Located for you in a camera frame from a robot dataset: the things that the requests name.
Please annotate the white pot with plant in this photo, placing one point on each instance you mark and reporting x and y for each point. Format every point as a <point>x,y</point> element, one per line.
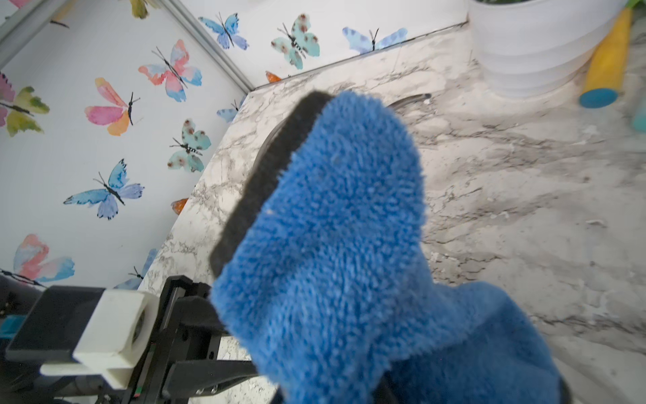
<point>533,47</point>

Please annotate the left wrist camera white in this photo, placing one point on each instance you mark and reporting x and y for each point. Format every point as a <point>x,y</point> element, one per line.
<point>86,331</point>

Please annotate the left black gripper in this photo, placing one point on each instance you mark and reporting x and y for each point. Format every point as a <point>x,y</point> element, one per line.
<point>181,359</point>

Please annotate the blue grey rag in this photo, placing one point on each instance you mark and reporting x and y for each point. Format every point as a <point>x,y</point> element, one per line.
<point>320,275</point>

